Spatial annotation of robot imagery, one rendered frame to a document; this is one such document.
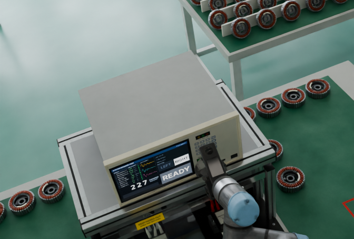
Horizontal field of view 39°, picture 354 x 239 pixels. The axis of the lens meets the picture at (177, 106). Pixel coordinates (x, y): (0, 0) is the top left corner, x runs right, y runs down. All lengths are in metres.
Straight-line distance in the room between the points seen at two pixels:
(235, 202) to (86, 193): 0.61
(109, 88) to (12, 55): 2.93
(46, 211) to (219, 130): 0.95
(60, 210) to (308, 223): 1.00
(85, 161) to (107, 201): 0.21
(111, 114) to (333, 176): 0.96
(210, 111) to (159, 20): 2.97
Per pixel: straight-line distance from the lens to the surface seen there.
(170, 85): 1.69
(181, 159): 1.58
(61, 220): 2.16
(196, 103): 1.60
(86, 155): 1.83
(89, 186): 1.73
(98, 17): 4.73
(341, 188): 2.09
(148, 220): 1.65
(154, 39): 4.25
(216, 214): 1.80
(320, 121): 2.33
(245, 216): 1.28
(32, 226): 2.19
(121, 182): 1.56
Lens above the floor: 2.40
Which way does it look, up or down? 42 degrees down
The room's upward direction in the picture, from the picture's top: 12 degrees counter-clockwise
